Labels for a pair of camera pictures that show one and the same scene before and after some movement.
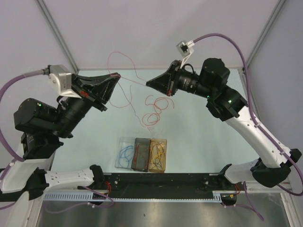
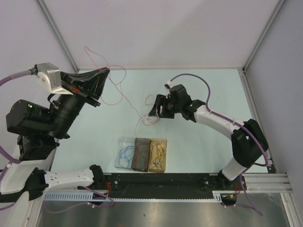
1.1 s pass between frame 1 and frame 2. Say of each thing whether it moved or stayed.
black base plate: stayed
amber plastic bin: stayed
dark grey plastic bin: stayed
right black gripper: moved
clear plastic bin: stayed
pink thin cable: moved
